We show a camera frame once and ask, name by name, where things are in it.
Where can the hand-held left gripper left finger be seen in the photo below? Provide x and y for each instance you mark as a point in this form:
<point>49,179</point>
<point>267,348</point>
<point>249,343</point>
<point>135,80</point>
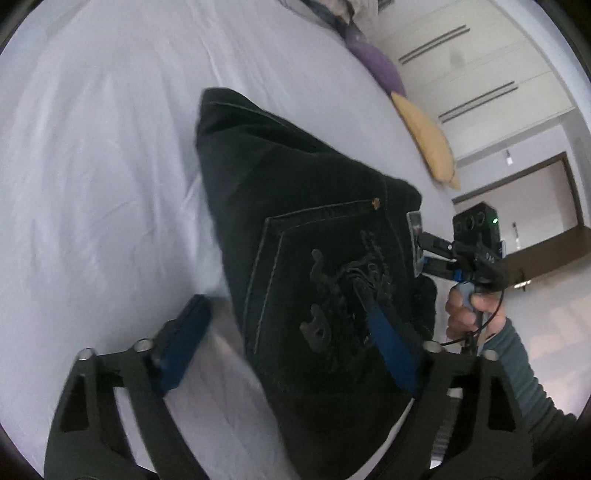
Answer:
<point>184,341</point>

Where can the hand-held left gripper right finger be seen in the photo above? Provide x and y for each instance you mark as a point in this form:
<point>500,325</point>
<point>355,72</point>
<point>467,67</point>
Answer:
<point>390,341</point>

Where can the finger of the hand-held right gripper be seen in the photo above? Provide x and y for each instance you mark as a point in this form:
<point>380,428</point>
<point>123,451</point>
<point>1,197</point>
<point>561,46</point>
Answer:
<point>436,243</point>
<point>443,271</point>

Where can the black pants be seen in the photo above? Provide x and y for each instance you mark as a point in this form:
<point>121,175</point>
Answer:
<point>286,207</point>

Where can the person's right forearm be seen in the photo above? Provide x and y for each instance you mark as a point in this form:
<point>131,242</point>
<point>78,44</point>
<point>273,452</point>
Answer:
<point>526,383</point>

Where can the person's right hand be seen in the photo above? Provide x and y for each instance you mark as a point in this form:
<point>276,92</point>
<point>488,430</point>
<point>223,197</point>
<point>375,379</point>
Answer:
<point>461,314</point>

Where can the yellow pillow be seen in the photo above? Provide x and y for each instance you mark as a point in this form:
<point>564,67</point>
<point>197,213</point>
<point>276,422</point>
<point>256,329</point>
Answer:
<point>429,138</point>

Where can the linear air vent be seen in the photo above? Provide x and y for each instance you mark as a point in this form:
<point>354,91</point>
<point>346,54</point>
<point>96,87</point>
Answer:
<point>434,44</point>
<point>478,102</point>

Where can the purple pillow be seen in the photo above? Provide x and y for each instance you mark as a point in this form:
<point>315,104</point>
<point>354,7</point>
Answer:
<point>376,64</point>

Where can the white bed sheet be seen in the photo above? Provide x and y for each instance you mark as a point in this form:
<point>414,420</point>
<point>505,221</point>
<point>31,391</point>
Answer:
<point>92,161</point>

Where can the wooden door frame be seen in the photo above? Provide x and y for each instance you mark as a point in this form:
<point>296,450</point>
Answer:
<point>572,184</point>

